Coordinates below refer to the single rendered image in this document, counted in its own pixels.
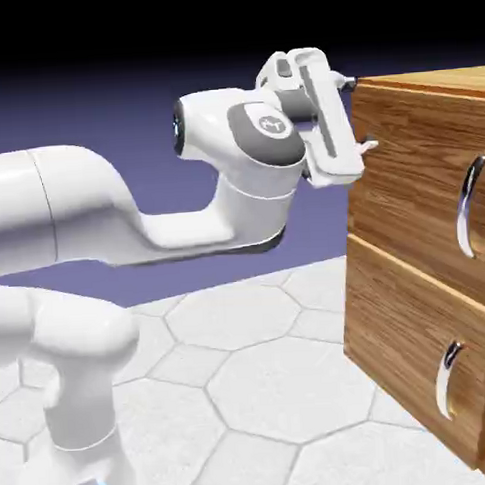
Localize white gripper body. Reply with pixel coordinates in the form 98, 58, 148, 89
284, 44, 368, 191

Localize tall wooden cabinet door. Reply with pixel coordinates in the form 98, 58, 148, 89
339, 76, 485, 321

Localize light wood cabinet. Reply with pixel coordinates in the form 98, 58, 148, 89
328, 66, 485, 481

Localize short wooden cabinet door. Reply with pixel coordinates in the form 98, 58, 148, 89
337, 227, 485, 478

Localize long curved silver handle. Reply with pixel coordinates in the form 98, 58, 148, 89
452, 154, 485, 261

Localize short curved silver handle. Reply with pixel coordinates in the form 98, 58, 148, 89
432, 339, 468, 422

